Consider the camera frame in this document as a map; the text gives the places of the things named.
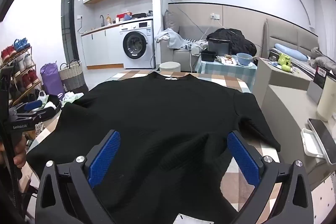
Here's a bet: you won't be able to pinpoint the small table with green cloth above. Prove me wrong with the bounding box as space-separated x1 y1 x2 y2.
196 56 258 90

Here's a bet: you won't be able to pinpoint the purple bag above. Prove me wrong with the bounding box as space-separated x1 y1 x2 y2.
40 63 65 98

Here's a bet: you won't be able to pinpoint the black jacket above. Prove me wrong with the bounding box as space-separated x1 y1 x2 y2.
206 28 257 56

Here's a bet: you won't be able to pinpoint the grey bench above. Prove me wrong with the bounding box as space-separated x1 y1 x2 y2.
253 57 313 98
261 84 336 188

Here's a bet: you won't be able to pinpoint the grey blanket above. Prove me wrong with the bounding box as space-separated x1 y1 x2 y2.
310 47 336 72

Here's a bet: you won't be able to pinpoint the blue pillow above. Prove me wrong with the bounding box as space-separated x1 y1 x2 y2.
274 43 307 62

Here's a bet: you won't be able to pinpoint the round white stool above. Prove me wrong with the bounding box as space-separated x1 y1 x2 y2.
159 61 181 73

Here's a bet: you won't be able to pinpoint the black plastic tray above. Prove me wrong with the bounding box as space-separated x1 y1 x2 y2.
201 50 216 62

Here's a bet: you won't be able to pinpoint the green toy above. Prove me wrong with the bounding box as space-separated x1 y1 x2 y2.
278 53 292 72

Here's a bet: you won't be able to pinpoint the grey sofa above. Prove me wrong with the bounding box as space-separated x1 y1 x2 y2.
156 10 263 72

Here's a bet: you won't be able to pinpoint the grey box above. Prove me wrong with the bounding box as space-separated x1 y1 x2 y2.
307 80 323 104

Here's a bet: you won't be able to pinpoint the black and red box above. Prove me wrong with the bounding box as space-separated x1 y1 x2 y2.
314 65 328 89

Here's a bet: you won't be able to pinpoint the grey upholstered bed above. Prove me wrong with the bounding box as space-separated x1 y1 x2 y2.
262 18 336 77

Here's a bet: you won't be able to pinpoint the black framed glass door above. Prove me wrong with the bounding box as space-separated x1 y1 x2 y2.
61 0 79 64

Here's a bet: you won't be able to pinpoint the white tray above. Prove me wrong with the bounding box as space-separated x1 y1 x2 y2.
301 128 324 157

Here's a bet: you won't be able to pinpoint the cream canister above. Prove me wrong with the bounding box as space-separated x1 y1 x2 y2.
316 76 336 121

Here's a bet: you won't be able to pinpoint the wooden shoe rack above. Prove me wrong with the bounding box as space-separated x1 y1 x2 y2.
0 46 42 106

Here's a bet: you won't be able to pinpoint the black knit sweater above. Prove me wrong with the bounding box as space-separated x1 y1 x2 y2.
26 72 281 216

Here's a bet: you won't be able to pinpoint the white washing machine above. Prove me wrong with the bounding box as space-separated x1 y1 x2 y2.
119 20 155 69

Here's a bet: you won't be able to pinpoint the shoe rack with shoes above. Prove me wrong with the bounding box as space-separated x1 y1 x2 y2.
0 36 42 105

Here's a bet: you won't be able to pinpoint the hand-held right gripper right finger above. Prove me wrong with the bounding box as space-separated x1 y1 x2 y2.
227 131 313 224

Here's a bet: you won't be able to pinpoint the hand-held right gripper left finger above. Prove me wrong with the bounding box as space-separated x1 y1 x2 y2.
35 130 121 224

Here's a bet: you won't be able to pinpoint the blue bowl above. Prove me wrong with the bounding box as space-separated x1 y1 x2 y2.
236 52 254 66

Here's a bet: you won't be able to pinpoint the food packaging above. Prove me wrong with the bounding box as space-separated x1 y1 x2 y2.
217 55 237 65

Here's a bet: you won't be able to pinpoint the checkered tablecloth table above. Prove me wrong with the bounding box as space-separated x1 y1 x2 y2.
25 69 285 224

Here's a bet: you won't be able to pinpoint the white plastic bag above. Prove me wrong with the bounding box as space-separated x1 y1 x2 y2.
39 90 84 109

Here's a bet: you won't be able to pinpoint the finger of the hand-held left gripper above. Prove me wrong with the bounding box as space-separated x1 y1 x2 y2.
9 100 44 116
15 104 63 125

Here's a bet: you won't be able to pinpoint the pile of light clothes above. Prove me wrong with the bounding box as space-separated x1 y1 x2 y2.
155 28 208 52

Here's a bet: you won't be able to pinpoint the white lower cabinets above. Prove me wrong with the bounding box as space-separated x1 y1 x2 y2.
81 28 124 69

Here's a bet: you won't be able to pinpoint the white curtain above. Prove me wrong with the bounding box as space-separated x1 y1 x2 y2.
312 0 336 38

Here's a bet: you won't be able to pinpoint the person's left hand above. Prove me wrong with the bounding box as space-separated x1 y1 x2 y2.
13 135 27 169

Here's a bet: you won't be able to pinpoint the woven basket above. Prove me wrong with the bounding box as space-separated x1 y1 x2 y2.
58 59 86 92

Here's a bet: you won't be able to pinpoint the black box appliance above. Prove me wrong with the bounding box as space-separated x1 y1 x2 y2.
207 39 232 57

